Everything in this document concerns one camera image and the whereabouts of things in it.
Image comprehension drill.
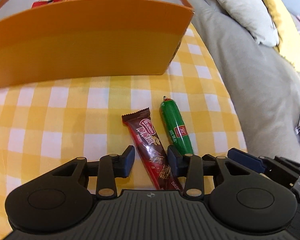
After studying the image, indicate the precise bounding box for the dark red chocolate wafer bar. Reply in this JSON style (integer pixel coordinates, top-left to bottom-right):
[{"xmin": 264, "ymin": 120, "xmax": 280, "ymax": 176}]
[{"xmin": 122, "ymin": 108, "xmax": 183, "ymax": 191}]

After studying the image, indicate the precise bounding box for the green sausage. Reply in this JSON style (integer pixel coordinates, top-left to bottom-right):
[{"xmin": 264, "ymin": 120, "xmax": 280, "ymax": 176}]
[{"xmin": 160, "ymin": 96, "xmax": 194, "ymax": 155}]

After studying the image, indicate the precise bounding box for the grey sofa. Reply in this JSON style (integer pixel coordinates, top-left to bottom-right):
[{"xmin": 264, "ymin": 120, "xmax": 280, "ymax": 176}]
[{"xmin": 188, "ymin": 0, "xmax": 300, "ymax": 163}]

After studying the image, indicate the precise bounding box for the yellow checkered tablecloth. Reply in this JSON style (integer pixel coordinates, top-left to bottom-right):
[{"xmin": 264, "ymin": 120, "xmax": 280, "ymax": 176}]
[{"xmin": 0, "ymin": 25, "xmax": 246, "ymax": 239}]

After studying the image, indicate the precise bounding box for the yellow cushion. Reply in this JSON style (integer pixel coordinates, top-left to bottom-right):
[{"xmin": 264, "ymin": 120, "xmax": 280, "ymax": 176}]
[{"xmin": 262, "ymin": 0, "xmax": 300, "ymax": 72}]

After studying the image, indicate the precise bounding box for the orange cardboard box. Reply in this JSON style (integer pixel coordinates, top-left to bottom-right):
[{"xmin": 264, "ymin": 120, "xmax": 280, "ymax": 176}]
[{"xmin": 0, "ymin": 0, "xmax": 194, "ymax": 88}]

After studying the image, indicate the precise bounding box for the beige cushion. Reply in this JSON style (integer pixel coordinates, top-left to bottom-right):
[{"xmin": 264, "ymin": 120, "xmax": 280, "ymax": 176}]
[{"xmin": 217, "ymin": 0, "xmax": 279, "ymax": 47}]

